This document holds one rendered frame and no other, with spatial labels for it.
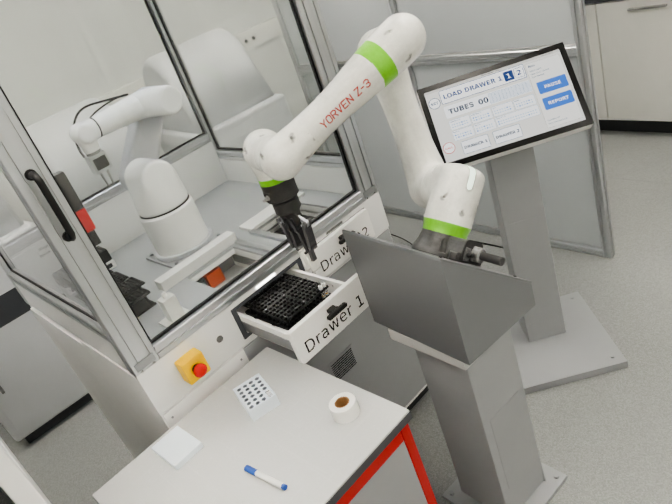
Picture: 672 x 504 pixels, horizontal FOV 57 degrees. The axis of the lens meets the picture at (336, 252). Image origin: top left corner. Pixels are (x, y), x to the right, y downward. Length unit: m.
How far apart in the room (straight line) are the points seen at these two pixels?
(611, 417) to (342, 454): 1.24
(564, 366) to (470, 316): 1.13
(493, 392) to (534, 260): 0.81
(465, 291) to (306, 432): 0.52
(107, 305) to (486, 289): 0.95
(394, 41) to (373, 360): 1.21
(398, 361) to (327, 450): 0.97
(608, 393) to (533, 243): 0.62
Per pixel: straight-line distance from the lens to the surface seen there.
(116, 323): 1.68
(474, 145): 2.17
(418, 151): 1.75
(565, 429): 2.45
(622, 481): 2.30
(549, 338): 2.75
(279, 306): 1.81
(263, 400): 1.70
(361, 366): 2.28
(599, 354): 2.66
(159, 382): 1.79
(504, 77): 2.27
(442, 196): 1.61
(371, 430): 1.52
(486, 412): 1.86
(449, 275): 1.45
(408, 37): 1.58
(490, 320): 1.61
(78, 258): 1.61
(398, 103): 1.74
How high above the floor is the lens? 1.82
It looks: 28 degrees down
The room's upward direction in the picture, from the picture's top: 21 degrees counter-clockwise
